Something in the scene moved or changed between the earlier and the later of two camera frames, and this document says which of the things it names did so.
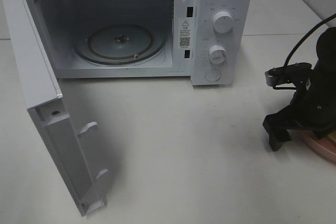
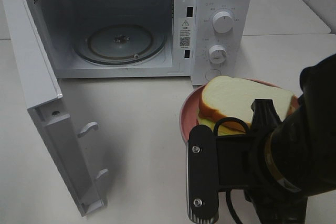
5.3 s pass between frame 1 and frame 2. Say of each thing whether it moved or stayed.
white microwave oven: stayed
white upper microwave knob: stayed
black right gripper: moved
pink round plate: moved
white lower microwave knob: stayed
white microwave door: stayed
